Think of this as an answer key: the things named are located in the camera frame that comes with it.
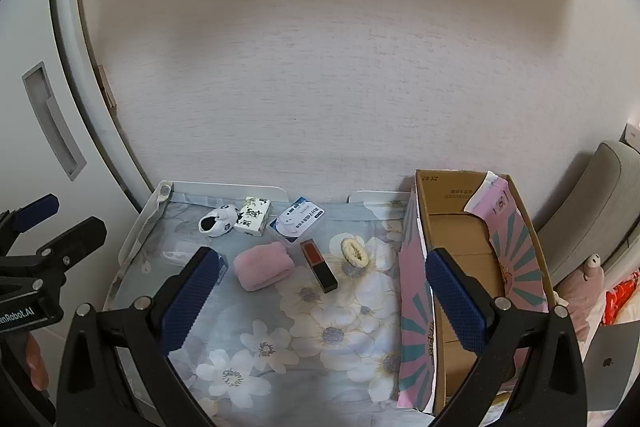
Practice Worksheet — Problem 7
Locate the yellow and white scrunchie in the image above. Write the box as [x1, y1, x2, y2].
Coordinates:
[340, 239, 371, 269]

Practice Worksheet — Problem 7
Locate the pink plush toy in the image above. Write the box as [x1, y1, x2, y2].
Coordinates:
[555, 253, 608, 338]

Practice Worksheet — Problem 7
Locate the pink and teal cardboard box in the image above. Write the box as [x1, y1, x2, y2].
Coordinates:
[397, 169, 556, 417]

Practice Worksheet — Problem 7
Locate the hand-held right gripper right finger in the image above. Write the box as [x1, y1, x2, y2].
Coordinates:
[425, 247, 587, 427]

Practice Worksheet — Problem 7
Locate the white cabinet door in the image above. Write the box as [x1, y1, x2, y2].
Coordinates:
[0, 0, 151, 343]

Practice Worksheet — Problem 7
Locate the red lipstick in black case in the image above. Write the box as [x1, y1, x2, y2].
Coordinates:
[300, 238, 339, 294]

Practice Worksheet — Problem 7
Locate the white bed guard rail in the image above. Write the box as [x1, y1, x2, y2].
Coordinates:
[103, 180, 416, 313]

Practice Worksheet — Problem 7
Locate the recessed cabinet door handle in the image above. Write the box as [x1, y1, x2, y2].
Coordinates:
[21, 62, 87, 182]

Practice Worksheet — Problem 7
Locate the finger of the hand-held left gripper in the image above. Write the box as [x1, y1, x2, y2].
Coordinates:
[0, 193, 61, 253]
[36, 216, 108, 275]

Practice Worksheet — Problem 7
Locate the white tissue packet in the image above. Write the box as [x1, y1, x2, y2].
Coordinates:
[235, 197, 272, 237]

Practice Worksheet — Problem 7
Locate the person's left hand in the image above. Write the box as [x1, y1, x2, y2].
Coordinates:
[25, 332, 50, 391]

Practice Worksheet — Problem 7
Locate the silver laptop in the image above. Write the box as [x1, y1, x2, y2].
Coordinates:
[582, 322, 640, 413]

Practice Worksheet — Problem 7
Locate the pink fluffy towel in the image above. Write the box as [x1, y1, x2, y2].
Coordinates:
[233, 243, 296, 292]

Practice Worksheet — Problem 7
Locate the small beige wall block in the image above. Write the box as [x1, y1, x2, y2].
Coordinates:
[97, 66, 117, 108]

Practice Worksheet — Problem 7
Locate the red patterned cloth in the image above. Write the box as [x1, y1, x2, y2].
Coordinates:
[602, 272, 640, 326]

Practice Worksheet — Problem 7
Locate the grey padded chair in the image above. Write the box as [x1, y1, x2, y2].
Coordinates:
[530, 139, 640, 288]

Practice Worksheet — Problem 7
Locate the clear plastic floss pick box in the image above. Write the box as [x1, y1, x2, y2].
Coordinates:
[266, 196, 326, 248]

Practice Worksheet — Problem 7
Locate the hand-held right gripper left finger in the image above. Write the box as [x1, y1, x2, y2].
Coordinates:
[56, 246, 223, 427]

